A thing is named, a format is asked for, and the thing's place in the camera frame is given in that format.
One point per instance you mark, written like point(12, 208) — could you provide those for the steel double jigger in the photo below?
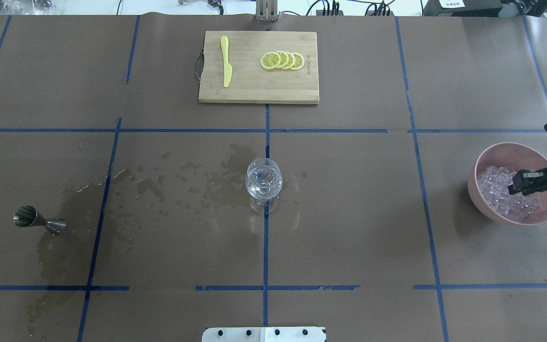
point(28, 216)

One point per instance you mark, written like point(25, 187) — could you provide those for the clear ice cubes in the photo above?
point(493, 185)

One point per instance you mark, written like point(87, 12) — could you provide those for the clear wine glass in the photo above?
point(263, 182)

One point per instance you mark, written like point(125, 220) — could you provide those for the pink bowl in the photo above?
point(513, 155)

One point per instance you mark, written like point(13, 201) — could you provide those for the black box device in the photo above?
point(462, 8)

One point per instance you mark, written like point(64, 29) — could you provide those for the lemon slice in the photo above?
point(290, 60)
point(271, 60)
point(299, 61)
point(282, 59)

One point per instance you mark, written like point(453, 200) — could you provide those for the bamboo cutting board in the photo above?
point(251, 84)

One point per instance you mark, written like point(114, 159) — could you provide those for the yellow plastic knife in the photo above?
point(227, 67)

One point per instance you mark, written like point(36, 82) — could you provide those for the plastic bag with parts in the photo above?
point(31, 7)

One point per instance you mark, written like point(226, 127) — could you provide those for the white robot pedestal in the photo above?
point(265, 334)

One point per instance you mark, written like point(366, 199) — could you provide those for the aluminium frame post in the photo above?
point(266, 10)

